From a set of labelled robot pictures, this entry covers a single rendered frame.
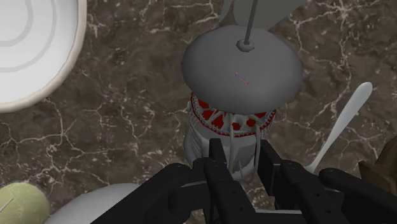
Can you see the green round fruit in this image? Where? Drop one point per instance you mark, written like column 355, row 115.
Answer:
column 21, row 204

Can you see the white plate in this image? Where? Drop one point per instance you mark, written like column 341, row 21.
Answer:
column 31, row 46

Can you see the brown angular object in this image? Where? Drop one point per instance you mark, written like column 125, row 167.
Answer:
column 383, row 167

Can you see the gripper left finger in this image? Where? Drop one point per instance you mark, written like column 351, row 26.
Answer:
column 186, row 192

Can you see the grey domed figure red band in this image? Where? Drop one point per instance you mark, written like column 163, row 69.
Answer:
column 242, row 77

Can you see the white spoon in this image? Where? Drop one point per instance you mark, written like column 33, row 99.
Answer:
column 344, row 121

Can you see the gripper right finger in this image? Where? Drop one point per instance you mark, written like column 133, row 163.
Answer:
column 310, row 198

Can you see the white bowl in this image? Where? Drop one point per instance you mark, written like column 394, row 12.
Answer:
column 90, row 204

